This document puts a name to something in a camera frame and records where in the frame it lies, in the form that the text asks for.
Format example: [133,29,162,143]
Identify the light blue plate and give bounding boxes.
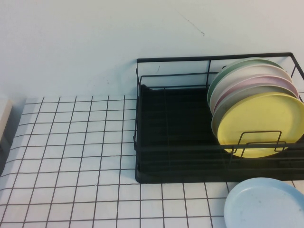
[224,177,304,228]

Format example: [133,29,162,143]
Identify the grey-green plate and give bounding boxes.
[211,85,299,138]

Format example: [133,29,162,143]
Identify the mint green plate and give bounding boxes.
[207,57,284,105]

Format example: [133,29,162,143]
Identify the cream white plate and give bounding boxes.
[209,65,293,109]

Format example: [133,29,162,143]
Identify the pink plate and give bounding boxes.
[215,74,297,107]

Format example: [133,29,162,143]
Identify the yellow plate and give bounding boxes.
[217,93,304,159]

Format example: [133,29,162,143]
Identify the beige block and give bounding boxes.
[0,99,13,141]

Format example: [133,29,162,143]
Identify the black wire dish rack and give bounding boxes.
[132,52,304,184]

